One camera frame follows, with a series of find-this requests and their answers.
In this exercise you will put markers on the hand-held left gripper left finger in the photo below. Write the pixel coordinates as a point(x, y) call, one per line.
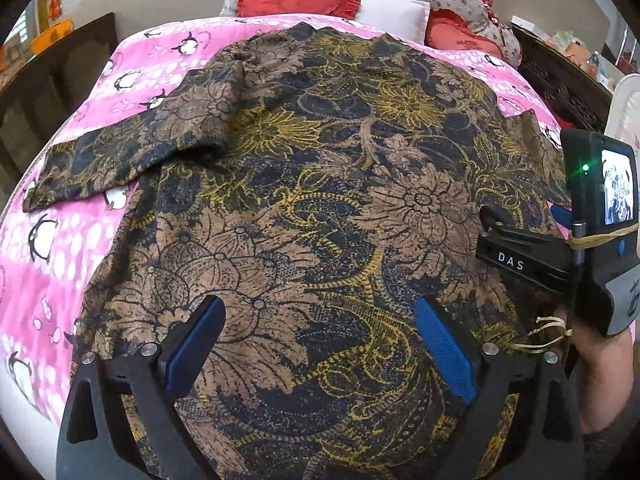
point(197, 345)

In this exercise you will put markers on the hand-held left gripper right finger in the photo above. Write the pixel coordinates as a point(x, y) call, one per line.
point(442, 340)

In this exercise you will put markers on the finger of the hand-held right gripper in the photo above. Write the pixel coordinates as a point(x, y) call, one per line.
point(562, 220)
point(535, 260)

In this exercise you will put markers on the brown black floral garment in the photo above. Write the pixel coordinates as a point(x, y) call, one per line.
point(320, 185)

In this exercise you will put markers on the person's right forearm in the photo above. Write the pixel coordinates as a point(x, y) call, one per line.
point(615, 455)

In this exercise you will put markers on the person's right hand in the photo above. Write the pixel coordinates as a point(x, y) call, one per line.
point(602, 375)

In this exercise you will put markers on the yellow rubber band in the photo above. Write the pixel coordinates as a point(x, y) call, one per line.
point(542, 342)

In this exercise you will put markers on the white chair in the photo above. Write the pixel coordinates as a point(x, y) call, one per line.
point(625, 105)

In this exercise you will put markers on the dark carved wooden nightstand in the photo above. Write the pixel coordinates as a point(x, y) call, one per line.
point(560, 77)

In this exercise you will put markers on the pile of colourful clutter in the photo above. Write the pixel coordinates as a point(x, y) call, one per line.
point(575, 50)

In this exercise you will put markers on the metal railing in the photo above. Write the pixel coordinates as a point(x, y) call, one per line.
point(627, 50)

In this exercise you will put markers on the pink penguin print blanket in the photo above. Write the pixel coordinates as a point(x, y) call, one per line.
point(65, 240)

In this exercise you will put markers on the white bed sheet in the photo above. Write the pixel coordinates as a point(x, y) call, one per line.
point(20, 440)

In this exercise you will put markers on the small red heart pillow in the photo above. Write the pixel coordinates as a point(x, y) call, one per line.
point(457, 35)

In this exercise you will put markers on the white square pillow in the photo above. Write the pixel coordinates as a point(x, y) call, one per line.
point(395, 12)

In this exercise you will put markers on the dark wooden cabinet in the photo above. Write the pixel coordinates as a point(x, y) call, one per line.
point(60, 85)

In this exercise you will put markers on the orange box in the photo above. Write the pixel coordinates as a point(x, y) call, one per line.
point(50, 37)

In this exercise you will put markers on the red wall paper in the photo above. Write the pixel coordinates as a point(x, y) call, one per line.
point(55, 4)

